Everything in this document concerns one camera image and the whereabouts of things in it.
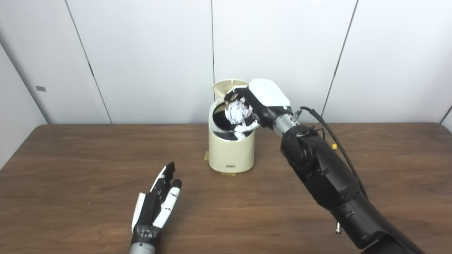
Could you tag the cream-colored bin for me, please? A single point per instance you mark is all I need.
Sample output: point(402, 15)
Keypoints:
point(231, 151)

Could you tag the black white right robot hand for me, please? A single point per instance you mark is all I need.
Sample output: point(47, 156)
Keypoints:
point(268, 97)

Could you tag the round cream bin lid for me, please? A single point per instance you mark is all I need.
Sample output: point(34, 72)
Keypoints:
point(224, 86)

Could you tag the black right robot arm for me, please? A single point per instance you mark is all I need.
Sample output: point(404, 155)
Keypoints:
point(325, 176)

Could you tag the white paper ball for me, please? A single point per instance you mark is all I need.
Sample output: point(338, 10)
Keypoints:
point(238, 113)

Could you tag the small grey wall label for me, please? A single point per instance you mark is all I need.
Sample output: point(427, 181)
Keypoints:
point(41, 88)

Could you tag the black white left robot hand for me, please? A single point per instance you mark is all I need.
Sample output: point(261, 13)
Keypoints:
point(152, 208)

